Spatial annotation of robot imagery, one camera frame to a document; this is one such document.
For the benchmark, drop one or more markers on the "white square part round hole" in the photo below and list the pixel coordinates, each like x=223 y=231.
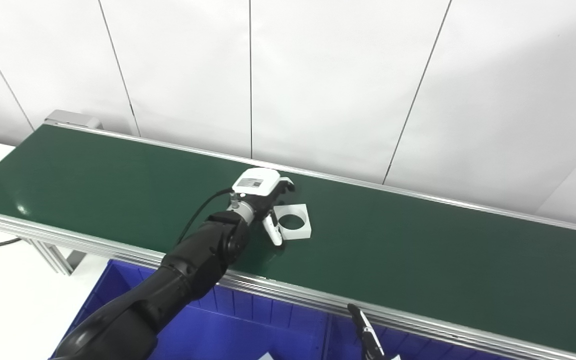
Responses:
x=304 y=229
x=267 y=357

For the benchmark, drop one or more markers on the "blue plastic bin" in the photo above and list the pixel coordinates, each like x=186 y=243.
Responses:
x=418 y=347
x=238 y=325

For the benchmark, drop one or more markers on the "green conveyor belt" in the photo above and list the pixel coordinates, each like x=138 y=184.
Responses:
x=418 y=260
x=93 y=246

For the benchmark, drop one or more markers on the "grey conveyor motor housing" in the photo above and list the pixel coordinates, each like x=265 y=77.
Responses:
x=70 y=119

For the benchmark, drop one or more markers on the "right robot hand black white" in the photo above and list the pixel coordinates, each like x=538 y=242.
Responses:
x=368 y=337

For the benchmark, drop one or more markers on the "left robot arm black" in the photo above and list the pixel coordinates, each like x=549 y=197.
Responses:
x=183 y=275

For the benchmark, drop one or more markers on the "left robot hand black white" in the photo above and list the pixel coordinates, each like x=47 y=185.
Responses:
x=255 y=182

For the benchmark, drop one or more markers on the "aluminium conveyor leg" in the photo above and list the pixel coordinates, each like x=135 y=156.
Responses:
x=55 y=257

